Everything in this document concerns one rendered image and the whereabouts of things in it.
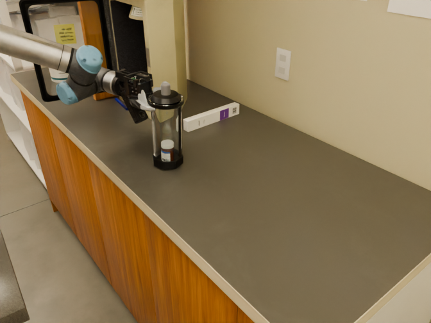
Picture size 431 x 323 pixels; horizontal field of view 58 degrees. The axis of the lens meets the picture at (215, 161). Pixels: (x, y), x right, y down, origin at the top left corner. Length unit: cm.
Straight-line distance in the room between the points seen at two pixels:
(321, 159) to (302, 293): 59
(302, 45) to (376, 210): 65
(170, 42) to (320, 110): 61
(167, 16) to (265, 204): 77
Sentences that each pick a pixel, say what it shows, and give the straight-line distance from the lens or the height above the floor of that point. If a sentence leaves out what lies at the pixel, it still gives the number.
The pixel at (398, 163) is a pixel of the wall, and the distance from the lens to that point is 138.
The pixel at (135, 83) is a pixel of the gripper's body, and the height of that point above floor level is 121.
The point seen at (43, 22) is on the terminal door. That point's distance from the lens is 169.
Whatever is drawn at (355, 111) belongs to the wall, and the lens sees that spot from 140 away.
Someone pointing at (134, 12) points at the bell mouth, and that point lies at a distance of 158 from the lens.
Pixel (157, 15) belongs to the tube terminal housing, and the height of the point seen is 135.
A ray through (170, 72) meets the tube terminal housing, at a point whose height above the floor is 113.
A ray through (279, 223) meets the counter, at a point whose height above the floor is 94.
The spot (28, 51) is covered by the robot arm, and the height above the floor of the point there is 132.
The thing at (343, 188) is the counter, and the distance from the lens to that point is 123.
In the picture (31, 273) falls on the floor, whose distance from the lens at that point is 241.
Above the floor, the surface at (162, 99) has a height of 118.
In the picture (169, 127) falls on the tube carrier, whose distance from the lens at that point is 118.
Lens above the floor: 161
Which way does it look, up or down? 31 degrees down
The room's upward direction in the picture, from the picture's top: straight up
